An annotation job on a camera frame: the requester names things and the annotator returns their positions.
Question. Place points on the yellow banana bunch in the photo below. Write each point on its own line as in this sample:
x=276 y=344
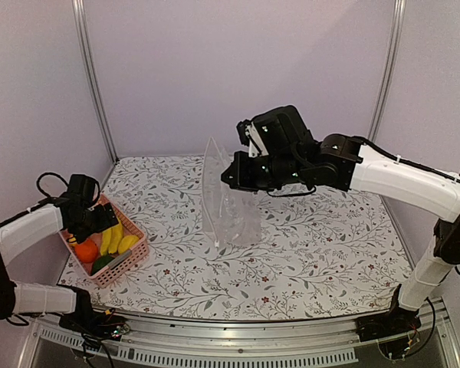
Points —
x=111 y=239

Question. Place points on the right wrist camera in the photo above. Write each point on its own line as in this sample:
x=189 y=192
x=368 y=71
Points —
x=249 y=137

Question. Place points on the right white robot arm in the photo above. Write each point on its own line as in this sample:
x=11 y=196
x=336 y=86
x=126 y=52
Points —
x=280 y=150

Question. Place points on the orange fruit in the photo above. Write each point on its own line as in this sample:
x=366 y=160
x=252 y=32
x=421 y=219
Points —
x=87 y=251

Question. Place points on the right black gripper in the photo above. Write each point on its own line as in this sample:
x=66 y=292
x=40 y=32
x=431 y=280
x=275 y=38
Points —
x=238 y=180

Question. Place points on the clear zip top bag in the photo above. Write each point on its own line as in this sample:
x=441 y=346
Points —
x=229 y=217

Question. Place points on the pink plastic basket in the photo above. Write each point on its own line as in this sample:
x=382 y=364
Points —
x=134 y=256

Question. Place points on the front aluminium rail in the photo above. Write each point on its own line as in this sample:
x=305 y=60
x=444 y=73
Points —
x=162 y=341

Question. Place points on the right aluminium frame post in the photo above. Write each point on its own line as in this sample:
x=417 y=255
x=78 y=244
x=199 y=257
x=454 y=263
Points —
x=399 y=10

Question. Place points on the aluminium frame post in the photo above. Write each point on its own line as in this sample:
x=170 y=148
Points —
x=80 y=18
x=399 y=10

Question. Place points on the green avocado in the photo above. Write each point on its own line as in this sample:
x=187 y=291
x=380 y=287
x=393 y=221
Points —
x=100 y=263

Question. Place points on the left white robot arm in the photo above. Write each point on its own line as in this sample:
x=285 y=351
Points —
x=77 y=211

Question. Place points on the left aluminium frame post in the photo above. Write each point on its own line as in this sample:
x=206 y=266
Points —
x=80 y=18

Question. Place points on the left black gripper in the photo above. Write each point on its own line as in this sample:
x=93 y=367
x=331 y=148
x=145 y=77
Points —
x=104 y=221

